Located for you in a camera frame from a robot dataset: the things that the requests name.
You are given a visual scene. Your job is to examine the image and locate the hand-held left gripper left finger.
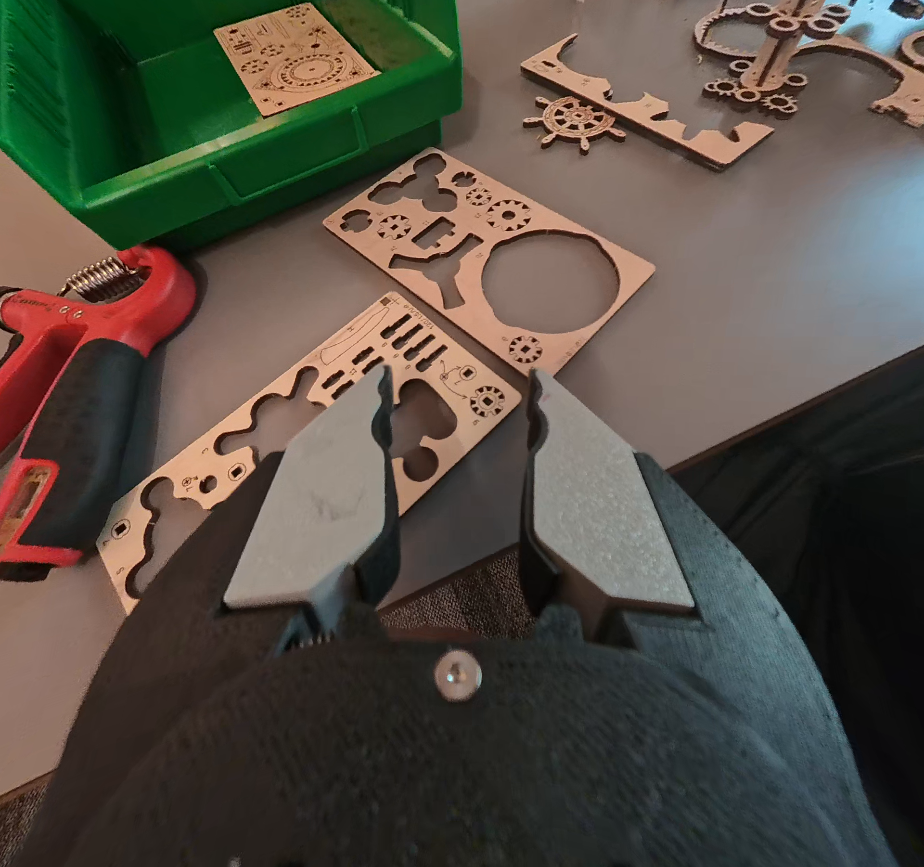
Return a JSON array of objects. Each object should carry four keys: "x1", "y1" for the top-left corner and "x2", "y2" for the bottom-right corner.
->
[{"x1": 222, "y1": 365, "x2": 402, "y2": 638}]

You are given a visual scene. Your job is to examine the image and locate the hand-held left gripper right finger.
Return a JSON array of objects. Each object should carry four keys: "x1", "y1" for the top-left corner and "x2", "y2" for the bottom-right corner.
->
[{"x1": 520, "y1": 369, "x2": 698, "y2": 638}]

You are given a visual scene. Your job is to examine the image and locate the uncut wooden parts sheet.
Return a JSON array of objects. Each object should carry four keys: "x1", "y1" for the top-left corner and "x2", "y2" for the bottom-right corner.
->
[{"x1": 214, "y1": 2, "x2": 381, "y2": 117}]

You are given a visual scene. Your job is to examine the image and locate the wooden tower model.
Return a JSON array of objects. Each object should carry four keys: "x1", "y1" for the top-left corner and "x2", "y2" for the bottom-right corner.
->
[{"x1": 664, "y1": 0, "x2": 878, "y2": 117}]

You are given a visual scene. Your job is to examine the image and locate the wooden sheet with slot cutouts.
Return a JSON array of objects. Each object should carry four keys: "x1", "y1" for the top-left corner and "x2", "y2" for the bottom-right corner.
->
[{"x1": 97, "y1": 293, "x2": 522, "y2": 615}]

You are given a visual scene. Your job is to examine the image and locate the person's dark pants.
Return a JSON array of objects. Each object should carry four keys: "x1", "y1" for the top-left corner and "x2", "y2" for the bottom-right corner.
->
[{"x1": 671, "y1": 347, "x2": 924, "y2": 867}]

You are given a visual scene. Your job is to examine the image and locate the wooden sheet with round hole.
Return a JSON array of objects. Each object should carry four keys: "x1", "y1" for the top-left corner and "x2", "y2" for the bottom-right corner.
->
[{"x1": 322, "y1": 147, "x2": 656, "y2": 377}]

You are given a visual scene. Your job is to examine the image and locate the red hand grip strengthener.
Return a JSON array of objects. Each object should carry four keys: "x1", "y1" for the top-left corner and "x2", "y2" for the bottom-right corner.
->
[{"x1": 0, "y1": 245, "x2": 197, "y2": 582}]

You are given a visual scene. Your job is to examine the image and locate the green plastic bin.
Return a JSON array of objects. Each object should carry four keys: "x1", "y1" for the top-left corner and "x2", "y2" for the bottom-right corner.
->
[{"x1": 0, "y1": 0, "x2": 463, "y2": 250}]

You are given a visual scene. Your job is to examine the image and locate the long jagged wooden offcut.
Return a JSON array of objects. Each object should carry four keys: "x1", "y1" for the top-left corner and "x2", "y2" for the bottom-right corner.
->
[{"x1": 521, "y1": 33, "x2": 775, "y2": 172}]

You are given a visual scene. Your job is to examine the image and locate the wooden ship wheel part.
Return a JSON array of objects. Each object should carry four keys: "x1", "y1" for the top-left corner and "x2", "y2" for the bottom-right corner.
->
[{"x1": 523, "y1": 96, "x2": 628, "y2": 156}]

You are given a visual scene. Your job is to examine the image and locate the curved wooden offcut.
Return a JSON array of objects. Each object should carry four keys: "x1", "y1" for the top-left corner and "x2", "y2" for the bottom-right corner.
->
[{"x1": 794, "y1": 33, "x2": 924, "y2": 130}]

